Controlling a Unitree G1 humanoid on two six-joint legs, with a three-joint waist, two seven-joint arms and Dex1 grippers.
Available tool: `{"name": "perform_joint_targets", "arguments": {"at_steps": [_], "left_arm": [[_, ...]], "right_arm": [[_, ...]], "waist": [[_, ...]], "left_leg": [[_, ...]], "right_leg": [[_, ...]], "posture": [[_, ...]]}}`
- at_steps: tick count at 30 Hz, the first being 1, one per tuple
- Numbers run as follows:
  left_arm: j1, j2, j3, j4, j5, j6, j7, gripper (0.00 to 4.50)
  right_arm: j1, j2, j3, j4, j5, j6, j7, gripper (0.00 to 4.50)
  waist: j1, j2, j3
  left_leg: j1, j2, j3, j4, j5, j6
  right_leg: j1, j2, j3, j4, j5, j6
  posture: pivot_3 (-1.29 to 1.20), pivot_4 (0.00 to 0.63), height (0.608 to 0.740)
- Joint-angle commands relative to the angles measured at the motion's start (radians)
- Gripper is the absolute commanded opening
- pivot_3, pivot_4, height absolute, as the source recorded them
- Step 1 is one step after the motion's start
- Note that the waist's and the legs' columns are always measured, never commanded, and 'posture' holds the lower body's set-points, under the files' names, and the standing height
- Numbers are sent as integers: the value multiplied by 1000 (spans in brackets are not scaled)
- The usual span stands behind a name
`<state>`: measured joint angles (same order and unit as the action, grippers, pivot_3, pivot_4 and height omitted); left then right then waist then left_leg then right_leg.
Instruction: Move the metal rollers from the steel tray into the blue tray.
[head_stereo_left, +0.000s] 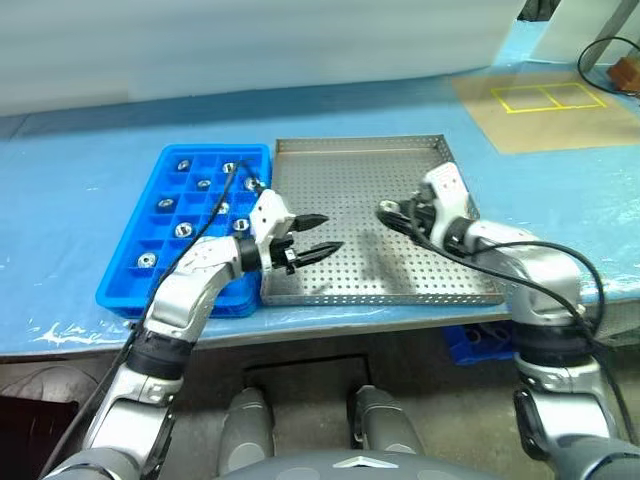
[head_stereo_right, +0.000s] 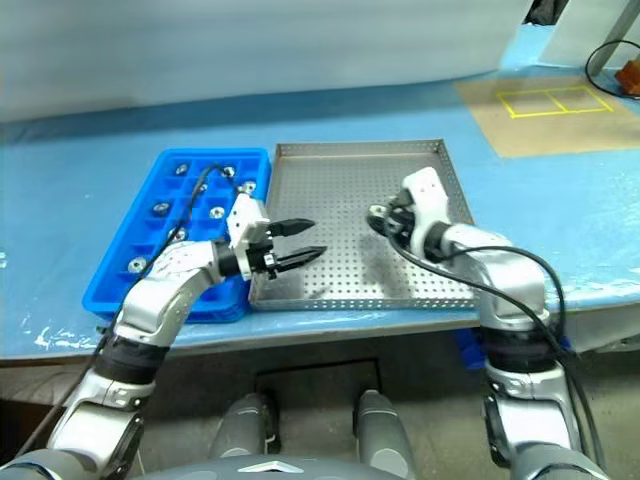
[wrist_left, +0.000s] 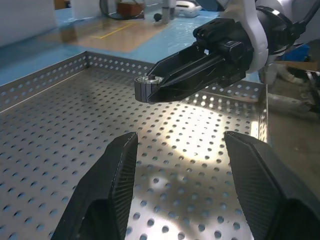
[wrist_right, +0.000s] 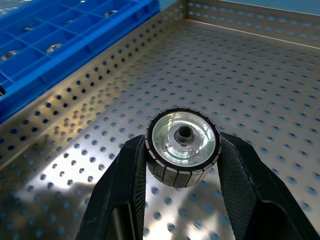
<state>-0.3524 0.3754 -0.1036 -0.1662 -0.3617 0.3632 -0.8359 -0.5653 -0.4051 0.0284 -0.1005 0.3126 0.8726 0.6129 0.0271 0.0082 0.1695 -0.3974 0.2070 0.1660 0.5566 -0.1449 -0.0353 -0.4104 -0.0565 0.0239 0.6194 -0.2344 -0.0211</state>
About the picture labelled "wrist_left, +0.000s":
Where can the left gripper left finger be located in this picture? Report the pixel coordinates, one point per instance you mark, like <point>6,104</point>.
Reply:
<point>107,190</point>

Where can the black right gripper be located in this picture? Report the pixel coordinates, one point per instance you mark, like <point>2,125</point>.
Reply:
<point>225,35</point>

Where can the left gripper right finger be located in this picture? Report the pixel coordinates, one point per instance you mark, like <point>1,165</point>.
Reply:
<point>270,195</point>

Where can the small metal roller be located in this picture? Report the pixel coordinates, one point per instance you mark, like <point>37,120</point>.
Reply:
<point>143,88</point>

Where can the perforated steel tray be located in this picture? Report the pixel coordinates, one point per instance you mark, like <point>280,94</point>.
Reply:
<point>62,137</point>

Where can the black ball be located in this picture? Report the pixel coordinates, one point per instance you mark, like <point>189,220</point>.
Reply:
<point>157,17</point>

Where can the brown cardboard mat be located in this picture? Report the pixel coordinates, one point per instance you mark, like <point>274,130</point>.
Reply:
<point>125,37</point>

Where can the white rounded device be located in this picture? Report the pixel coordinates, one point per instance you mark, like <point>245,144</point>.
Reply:
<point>187,7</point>

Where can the brown box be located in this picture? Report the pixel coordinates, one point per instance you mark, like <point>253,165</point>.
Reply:
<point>130,10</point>

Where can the blue plastic crate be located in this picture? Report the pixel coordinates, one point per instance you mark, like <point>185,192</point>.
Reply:
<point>297,53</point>

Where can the grey post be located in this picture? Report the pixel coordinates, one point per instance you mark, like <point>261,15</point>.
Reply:
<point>167,11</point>

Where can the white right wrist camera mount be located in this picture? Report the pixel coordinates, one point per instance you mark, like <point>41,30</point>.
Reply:
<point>261,50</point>

